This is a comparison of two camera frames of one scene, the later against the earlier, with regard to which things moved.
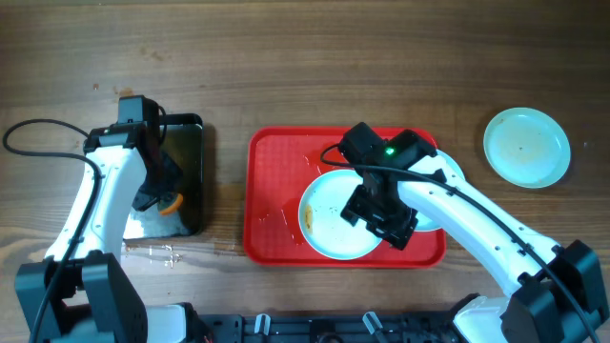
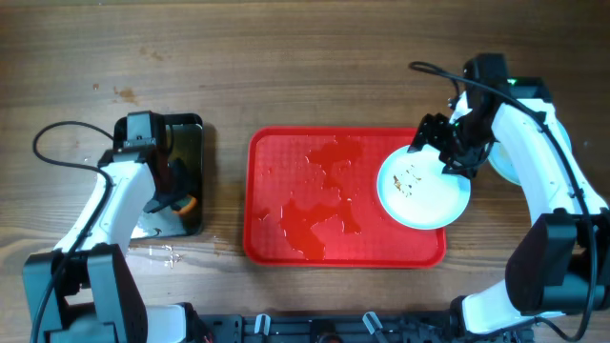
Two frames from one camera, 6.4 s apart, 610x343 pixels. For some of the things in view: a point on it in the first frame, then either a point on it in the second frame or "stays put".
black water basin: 183,137 stays put
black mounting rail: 333,328 stays put
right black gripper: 381,221 → 448,144
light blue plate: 321,221 → 501,164
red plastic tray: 278,163 stays put
